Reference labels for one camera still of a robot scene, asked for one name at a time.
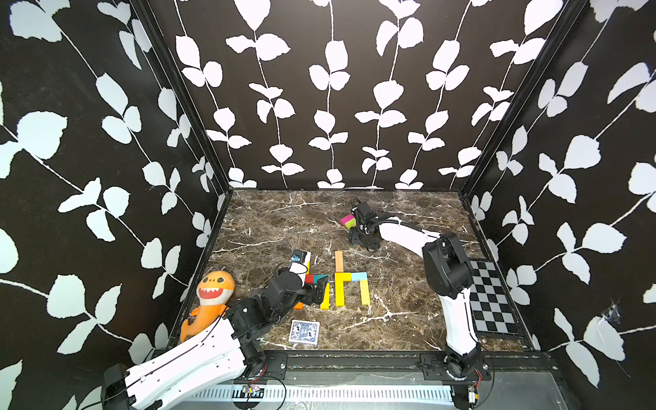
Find blue playing card box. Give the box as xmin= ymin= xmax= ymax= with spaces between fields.
xmin=289 ymin=319 xmax=320 ymax=345

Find orange plush toy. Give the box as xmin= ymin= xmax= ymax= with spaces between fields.
xmin=179 ymin=271 xmax=235 ymax=343

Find natural wood short block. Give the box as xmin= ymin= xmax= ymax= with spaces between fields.
xmin=335 ymin=250 xmax=344 ymax=273

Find light blue block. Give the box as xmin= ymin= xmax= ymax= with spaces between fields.
xmin=350 ymin=272 xmax=368 ymax=282

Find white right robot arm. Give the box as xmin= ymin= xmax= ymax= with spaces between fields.
xmin=348 ymin=197 xmax=480 ymax=360

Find yellow plank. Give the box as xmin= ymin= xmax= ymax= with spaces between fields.
xmin=320 ymin=283 xmax=331 ymax=310
xmin=335 ymin=280 xmax=345 ymax=307

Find yellow-green long block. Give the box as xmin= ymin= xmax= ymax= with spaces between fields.
xmin=359 ymin=279 xmax=371 ymax=306

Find amber yellow short block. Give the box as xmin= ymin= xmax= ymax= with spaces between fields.
xmin=335 ymin=273 xmax=352 ymax=283

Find black metal base rail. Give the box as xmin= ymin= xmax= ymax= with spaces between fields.
xmin=253 ymin=350 xmax=565 ymax=396

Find magenta block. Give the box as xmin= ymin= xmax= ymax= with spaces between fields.
xmin=340 ymin=215 xmax=354 ymax=226

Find black white checkerboard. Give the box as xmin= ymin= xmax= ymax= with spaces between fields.
xmin=471 ymin=260 xmax=521 ymax=337

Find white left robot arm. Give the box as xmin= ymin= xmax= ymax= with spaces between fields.
xmin=98 ymin=271 xmax=329 ymax=409

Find teal block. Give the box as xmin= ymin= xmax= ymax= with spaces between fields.
xmin=313 ymin=274 xmax=330 ymax=284

